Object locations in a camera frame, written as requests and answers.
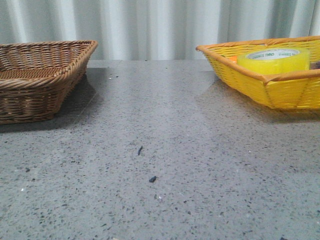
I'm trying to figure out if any yellow packing tape roll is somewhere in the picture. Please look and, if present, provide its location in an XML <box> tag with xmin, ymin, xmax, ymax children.
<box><xmin>236</xmin><ymin>47</ymin><xmax>311</xmax><ymax>75</ymax></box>

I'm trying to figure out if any orange plush carrot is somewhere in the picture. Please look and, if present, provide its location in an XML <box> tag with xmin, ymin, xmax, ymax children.
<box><xmin>229</xmin><ymin>55</ymin><xmax>237</xmax><ymax>63</ymax></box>

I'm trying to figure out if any white pleated curtain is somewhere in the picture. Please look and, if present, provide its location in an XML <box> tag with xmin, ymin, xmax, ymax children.
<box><xmin>0</xmin><ymin>0</ymin><xmax>320</xmax><ymax>61</ymax></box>

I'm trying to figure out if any brown wicker basket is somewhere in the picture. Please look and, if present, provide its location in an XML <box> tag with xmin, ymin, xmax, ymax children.
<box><xmin>0</xmin><ymin>40</ymin><xmax>98</xmax><ymax>125</ymax></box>

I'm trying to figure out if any yellow wicker basket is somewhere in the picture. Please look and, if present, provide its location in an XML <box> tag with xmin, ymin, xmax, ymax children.
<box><xmin>196</xmin><ymin>35</ymin><xmax>320</xmax><ymax>110</ymax></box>

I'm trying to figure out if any brown object in basket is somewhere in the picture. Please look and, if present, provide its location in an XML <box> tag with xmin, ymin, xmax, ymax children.
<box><xmin>310</xmin><ymin>61</ymin><xmax>320</xmax><ymax>70</ymax></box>

